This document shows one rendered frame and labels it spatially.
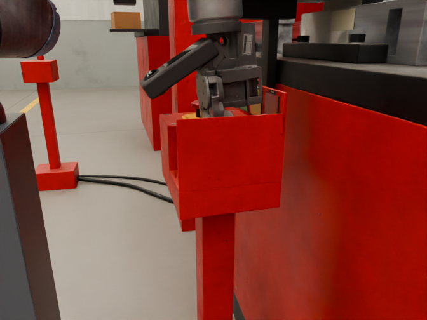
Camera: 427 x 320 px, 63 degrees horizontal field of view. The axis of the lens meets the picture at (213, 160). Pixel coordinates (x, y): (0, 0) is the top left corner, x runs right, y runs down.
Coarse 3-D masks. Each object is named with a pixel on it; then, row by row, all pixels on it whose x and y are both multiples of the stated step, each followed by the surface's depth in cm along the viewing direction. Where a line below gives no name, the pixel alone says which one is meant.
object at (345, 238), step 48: (288, 96) 66; (288, 144) 67; (336, 144) 51; (384, 144) 41; (288, 192) 69; (336, 192) 52; (384, 192) 42; (240, 240) 106; (288, 240) 71; (336, 240) 53; (384, 240) 42; (240, 288) 110; (288, 288) 72; (336, 288) 54; (384, 288) 43
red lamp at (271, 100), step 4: (268, 96) 54; (272, 96) 53; (276, 96) 51; (268, 100) 54; (272, 100) 53; (276, 100) 52; (268, 104) 54; (272, 104) 53; (276, 104) 52; (268, 108) 55; (272, 108) 53; (276, 108) 52; (264, 112) 56; (268, 112) 55; (272, 112) 53; (276, 112) 52
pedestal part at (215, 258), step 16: (208, 224) 61; (224, 224) 62; (208, 240) 62; (224, 240) 63; (208, 256) 63; (224, 256) 64; (208, 272) 64; (224, 272) 65; (208, 288) 65; (224, 288) 66; (208, 304) 67; (224, 304) 68
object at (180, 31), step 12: (168, 0) 161; (180, 0) 143; (168, 12) 163; (180, 12) 144; (300, 12) 155; (312, 12) 156; (180, 24) 146; (192, 24) 147; (180, 36) 147; (192, 36) 148; (204, 36) 149; (180, 48) 149; (192, 72) 153; (180, 84) 153; (192, 84) 154; (180, 96) 155; (192, 96) 156; (180, 108) 157; (192, 108) 158; (192, 228) 177
